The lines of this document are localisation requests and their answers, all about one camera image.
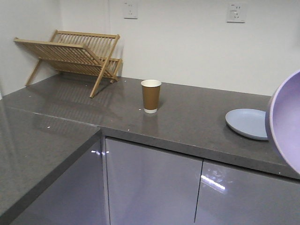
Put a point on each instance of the brown paper cup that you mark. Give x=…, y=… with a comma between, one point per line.
x=150, y=94

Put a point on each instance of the purple bowl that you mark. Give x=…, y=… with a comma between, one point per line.
x=283, y=121

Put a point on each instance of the light blue plate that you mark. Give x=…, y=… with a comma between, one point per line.
x=247, y=122

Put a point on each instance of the grey cabinet door left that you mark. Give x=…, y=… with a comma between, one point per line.
x=149, y=186

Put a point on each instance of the grey cabinet door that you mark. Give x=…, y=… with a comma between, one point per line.
x=149, y=186
x=232, y=196

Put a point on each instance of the wooden dish rack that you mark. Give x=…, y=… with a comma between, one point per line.
x=77, y=52

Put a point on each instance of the grey cabinet door right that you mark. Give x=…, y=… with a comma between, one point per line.
x=232, y=196

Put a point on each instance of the white wall socket left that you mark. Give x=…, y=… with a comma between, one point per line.
x=130, y=9

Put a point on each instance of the white wall socket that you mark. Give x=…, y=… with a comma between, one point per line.
x=130, y=9
x=236, y=13

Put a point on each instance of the white wall socket right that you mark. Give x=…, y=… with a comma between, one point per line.
x=236, y=13

